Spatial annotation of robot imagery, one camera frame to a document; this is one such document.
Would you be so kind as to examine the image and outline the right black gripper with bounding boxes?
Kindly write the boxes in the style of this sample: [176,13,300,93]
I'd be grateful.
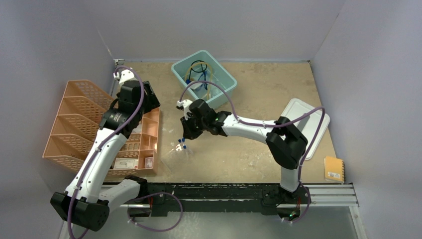
[181,113,208,140]

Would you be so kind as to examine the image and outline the small clear plastic bag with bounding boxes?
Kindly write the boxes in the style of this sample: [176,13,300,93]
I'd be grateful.
[187,81,203,91]

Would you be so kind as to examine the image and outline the amber rubber tubing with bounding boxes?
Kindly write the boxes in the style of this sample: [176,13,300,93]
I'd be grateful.
[182,60,213,100]

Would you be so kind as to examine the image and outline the teal plastic bin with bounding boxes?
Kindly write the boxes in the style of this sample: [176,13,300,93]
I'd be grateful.
[171,50,237,109]

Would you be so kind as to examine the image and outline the blue safety glasses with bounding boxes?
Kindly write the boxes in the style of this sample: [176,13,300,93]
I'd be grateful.
[198,70,212,90]

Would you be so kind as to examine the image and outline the black wire tripod ring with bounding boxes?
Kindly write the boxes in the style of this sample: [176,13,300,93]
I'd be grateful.
[190,60,211,75]

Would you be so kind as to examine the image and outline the white plastic bin lid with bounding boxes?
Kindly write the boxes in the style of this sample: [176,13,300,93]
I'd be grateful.
[281,98,330,160]

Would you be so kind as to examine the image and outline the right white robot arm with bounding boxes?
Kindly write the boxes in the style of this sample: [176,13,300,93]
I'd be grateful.
[176,100,308,203]

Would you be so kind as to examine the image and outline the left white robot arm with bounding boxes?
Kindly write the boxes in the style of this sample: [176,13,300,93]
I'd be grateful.
[50,80,160,232]

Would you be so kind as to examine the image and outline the clear plastic box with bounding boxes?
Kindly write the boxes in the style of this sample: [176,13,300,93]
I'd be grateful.
[161,142,194,172]

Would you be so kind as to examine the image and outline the orange compartment tray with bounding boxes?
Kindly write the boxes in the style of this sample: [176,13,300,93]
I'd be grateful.
[106,108,161,180]

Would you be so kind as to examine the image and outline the orange file organizer rack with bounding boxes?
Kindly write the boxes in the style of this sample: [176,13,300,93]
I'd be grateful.
[42,79,114,174]

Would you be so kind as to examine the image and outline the yellow spiral notebook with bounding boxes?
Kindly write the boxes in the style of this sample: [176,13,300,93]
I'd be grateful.
[324,156,345,184]

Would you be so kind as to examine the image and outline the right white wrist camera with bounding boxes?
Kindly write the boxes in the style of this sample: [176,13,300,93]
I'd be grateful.
[176,100,193,120]

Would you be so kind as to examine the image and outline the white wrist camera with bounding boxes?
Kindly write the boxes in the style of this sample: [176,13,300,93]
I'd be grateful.
[176,100,193,120]
[113,68,137,87]

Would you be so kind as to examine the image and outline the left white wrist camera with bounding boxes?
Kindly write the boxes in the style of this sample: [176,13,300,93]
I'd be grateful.
[113,68,137,87]

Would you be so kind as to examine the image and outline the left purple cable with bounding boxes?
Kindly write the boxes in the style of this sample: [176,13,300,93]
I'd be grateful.
[67,65,184,239]

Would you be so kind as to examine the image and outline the purple cable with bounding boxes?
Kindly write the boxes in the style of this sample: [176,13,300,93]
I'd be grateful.
[67,65,184,239]
[179,81,326,225]

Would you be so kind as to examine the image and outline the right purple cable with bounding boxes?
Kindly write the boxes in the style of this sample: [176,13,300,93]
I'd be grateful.
[179,81,326,225]

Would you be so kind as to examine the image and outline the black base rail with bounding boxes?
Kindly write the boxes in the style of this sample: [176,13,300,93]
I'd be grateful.
[108,182,358,218]

